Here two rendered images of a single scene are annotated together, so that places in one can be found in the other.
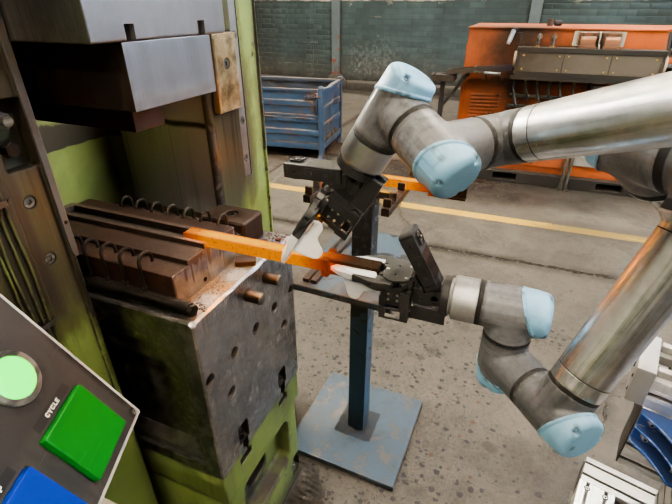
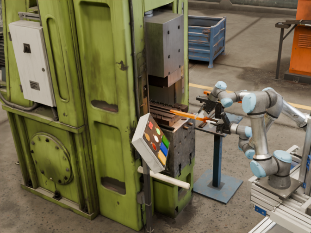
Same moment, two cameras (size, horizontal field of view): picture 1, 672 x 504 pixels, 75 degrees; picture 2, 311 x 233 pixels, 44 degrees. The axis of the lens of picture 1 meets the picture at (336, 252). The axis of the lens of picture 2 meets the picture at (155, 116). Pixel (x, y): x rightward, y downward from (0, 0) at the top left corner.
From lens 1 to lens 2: 2.24 m
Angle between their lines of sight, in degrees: 10
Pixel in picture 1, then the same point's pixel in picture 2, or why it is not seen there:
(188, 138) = not seen: hidden behind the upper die
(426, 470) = (239, 200)
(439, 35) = not seen: outside the picture
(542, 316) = (248, 131)
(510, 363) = (242, 142)
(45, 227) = (146, 108)
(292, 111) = (195, 39)
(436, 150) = (224, 99)
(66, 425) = (164, 139)
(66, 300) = not seen: hidden behind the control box
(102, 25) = (165, 74)
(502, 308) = (240, 130)
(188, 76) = (176, 77)
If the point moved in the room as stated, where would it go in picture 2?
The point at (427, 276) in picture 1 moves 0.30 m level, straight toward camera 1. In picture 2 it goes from (226, 123) to (214, 143)
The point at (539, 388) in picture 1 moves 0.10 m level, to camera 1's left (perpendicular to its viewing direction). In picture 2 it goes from (246, 146) to (232, 145)
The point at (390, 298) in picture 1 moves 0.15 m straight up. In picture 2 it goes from (218, 128) to (219, 110)
